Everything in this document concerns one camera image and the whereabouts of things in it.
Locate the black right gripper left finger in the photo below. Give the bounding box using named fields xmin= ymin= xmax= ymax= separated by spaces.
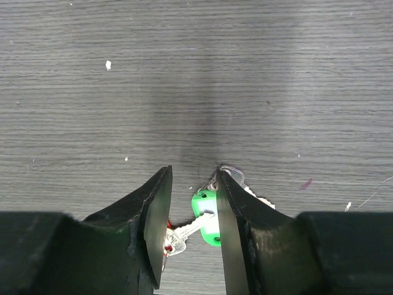
xmin=1 ymin=166 xmax=173 ymax=294

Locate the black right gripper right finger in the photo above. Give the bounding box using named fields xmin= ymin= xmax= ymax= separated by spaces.
xmin=216 ymin=171 xmax=392 ymax=294

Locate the silver key on red tag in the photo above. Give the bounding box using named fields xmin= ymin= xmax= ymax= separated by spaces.
xmin=169 ymin=212 xmax=215 ymax=256

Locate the green key tag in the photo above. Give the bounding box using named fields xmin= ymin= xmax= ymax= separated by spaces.
xmin=190 ymin=189 xmax=222 ymax=247

